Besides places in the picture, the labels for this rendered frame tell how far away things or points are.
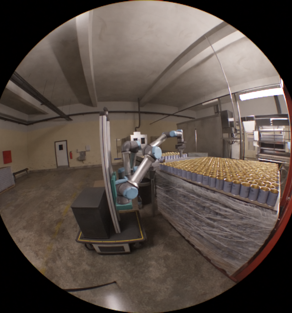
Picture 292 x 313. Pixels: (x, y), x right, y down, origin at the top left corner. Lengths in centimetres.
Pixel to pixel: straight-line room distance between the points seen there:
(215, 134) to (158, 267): 382
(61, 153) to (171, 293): 862
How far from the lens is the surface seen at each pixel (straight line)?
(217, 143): 389
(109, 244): 146
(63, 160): 856
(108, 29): 384
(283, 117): 384
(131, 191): 85
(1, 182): 668
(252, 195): 73
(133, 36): 396
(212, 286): 157
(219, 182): 80
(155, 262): 159
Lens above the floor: 143
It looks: 7 degrees down
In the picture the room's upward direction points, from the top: 3 degrees counter-clockwise
